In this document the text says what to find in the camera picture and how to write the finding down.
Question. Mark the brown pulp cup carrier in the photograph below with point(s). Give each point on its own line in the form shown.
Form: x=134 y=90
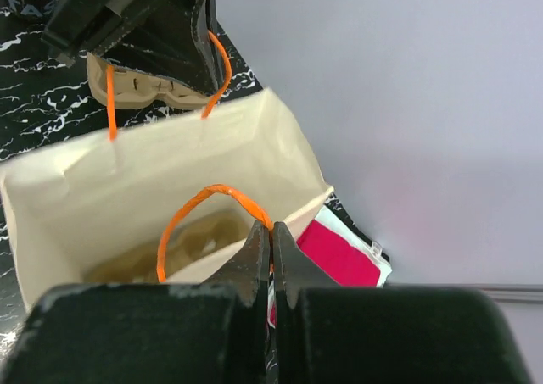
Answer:
x=191 y=243
x=137 y=91

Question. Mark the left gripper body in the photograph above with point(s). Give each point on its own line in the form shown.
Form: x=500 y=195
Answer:
x=164 y=38

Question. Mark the black marble pattern mat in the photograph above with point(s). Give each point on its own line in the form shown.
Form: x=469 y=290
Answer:
x=43 y=102

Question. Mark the red cloth napkin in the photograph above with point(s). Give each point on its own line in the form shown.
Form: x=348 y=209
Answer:
x=338 y=257

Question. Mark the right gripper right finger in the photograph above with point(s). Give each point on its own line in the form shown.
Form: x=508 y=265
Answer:
x=294 y=272

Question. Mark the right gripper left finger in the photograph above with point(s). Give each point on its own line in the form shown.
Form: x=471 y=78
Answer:
x=247 y=274

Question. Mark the beige paper takeout bag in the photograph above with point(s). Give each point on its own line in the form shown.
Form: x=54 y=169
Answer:
x=73 y=205

